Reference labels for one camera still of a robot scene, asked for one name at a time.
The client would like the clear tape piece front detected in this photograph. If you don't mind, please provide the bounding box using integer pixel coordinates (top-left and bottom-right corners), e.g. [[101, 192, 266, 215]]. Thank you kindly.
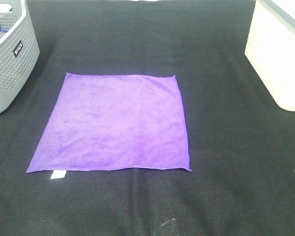
[[151, 218, 179, 236]]

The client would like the purple microfiber towel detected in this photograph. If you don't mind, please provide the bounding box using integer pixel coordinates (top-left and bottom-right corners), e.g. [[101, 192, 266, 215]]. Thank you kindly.
[[27, 73, 191, 173]]

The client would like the grey perforated laundry basket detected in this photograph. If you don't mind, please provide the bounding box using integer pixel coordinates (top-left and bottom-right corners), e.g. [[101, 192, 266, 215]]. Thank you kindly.
[[0, 0, 40, 113]]

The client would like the black table cloth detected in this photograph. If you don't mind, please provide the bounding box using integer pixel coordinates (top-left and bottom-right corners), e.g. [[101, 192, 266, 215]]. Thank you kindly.
[[0, 0, 295, 236]]

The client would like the white storage bin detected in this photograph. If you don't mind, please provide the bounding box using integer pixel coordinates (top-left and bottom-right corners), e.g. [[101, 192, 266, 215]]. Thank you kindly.
[[244, 0, 295, 112]]

